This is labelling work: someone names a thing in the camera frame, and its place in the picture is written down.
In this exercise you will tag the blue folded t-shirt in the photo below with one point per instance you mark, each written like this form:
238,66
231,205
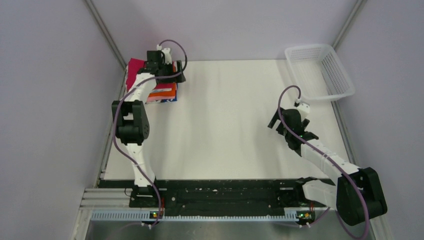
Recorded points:
173,90

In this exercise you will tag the aluminium rail frame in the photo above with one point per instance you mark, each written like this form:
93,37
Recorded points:
99,198

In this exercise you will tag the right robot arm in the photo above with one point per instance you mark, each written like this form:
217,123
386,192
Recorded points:
354,192

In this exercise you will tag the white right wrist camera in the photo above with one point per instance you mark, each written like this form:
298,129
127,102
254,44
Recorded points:
302,107

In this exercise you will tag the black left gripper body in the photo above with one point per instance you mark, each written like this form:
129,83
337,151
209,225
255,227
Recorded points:
166,69

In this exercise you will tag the orange folded t-shirt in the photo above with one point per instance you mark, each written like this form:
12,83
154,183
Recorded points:
167,86

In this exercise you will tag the white slotted cable duct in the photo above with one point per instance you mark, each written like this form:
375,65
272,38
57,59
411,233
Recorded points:
147,216

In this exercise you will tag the white plastic basket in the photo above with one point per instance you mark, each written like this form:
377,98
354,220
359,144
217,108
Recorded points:
318,71

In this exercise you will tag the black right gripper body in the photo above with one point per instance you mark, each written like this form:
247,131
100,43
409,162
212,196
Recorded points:
281,131

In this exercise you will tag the pink folded t-shirt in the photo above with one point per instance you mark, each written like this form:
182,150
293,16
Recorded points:
159,98

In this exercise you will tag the crimson red t-shirt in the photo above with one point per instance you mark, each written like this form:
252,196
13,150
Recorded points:
134,65

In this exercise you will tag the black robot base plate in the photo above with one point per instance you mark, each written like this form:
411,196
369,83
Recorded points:
245,183

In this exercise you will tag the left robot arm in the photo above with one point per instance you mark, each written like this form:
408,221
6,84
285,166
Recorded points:
131,126

